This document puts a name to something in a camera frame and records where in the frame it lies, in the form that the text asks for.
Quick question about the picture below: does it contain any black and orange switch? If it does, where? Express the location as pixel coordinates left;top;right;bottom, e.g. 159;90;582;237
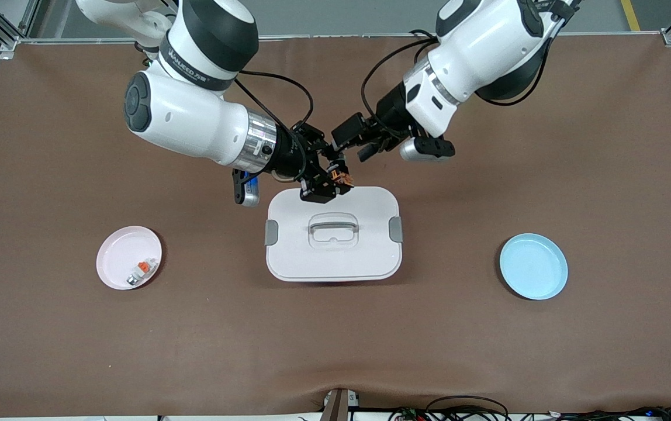
328;167;355;189

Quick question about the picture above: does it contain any white lidded storage box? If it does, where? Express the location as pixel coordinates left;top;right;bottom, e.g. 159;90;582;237
264;186;404;283

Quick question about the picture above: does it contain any brown table cover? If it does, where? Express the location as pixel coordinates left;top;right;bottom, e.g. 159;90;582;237
0;32;671;419

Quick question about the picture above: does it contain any light blue round plate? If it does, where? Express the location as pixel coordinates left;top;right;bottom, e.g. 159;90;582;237
499;233;569;301

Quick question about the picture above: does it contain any pink round plate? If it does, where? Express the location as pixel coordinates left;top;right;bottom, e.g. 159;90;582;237
96;226;162;291

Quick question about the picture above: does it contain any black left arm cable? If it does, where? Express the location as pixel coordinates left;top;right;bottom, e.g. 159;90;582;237
361;35;554;126

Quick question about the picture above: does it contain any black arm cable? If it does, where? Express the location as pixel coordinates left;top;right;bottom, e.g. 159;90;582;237
235;70;315;132
361;35;554;126

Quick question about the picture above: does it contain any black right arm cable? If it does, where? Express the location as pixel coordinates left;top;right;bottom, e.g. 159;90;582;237
235;70;315;132

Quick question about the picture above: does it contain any white orange green-button switch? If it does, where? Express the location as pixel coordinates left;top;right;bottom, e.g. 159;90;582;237
126;258;158;288

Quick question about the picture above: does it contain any grey metal bracket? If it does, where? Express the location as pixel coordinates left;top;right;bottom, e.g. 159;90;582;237
319;388;361;421

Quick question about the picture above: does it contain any black looped cable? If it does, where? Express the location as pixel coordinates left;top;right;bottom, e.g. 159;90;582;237
426;395;510;421

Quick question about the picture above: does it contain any tangled coloured wire bundle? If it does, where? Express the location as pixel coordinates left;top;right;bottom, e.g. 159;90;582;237
388;406;671;421

